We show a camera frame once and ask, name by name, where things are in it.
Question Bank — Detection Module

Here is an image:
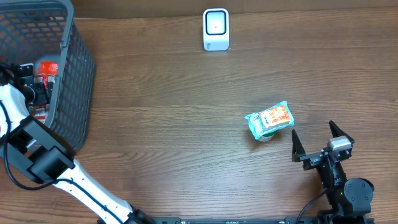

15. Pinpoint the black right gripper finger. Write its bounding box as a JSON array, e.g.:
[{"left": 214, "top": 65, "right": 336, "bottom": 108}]
[
  {"left": 328, "top": 120, "right": 355, "bottom": 144},
  {"left": 292, "top": 129, "right": 306, "bottom": 162}
]

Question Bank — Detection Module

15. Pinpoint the red sachet stick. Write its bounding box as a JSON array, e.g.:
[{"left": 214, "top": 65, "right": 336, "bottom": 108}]
[{"left": 37, "top": 61, "right": 59, "bottom": 90}]

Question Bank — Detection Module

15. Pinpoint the green lid jar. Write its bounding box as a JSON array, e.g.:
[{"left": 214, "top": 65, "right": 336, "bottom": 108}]
[{"left": 258, "top": 132, "right": 275, "bottom": 142}]

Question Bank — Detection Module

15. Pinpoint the mint green wipes pack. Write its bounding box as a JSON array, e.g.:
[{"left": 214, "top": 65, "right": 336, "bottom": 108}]
[{"left": 245, "top": 101, "right": 295, "bottom": 141}]

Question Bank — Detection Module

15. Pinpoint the orange snack packet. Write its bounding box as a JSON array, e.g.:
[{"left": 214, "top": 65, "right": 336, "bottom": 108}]
[{"left": 259, "top": 105, "right": 294, "bottom": 130}]

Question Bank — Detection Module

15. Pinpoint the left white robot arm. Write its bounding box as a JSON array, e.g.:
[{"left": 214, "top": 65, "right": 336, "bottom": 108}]
[{"left": 1, "top": 63, "right": 153, "bottom": 224}]

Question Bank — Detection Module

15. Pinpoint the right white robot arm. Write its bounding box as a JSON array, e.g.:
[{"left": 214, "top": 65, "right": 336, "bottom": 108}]
[{"left": 292, "top": 121, "right": 374, "bottom": 223}]

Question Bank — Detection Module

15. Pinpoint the dark grey plastic basket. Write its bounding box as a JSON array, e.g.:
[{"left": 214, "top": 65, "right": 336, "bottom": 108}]
[{"left": 1, "top": 1, "right": 96, "bottom": 151}]

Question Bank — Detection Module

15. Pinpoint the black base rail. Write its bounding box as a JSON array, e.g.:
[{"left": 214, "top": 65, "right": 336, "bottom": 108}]
[{"left": 152, "top": 217, "right": 375, "bottom": 224}]

